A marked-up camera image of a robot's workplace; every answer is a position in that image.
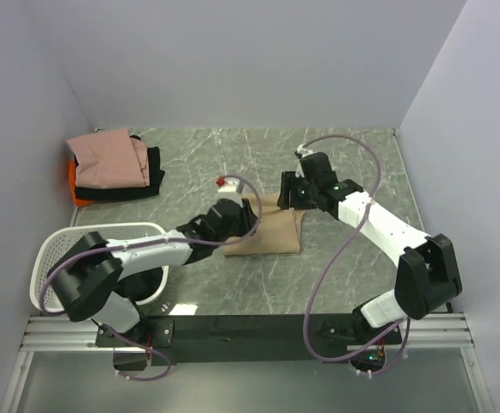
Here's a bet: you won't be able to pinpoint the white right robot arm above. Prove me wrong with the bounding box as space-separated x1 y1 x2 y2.
277 148 462 343

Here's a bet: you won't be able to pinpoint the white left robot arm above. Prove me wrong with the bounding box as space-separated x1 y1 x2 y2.
46 199 261 346

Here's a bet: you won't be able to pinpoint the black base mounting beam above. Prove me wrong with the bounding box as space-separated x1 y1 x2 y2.
95 312 405 371

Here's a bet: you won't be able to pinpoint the folded orange t shirt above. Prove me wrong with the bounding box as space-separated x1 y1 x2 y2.
68 160 91 207

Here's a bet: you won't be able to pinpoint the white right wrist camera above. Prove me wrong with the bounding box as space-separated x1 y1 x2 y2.
294 144 314 159

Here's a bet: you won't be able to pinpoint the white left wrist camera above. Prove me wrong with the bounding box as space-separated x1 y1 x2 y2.
216 176 244 206

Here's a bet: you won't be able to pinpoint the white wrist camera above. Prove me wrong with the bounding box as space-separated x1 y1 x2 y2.
216 176 244 206
294 144 314 159

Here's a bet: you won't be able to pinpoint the black clothes in basket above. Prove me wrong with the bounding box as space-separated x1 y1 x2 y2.
114 268 164 304

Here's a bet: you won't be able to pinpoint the beige t shirt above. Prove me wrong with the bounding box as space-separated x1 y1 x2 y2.
222 194 305 256

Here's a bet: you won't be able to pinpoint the folded pink t shirt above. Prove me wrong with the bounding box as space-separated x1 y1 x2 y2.
66 128 150 189

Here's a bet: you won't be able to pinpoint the white plastic laundry basket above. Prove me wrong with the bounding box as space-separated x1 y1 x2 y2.
29 222 169 311

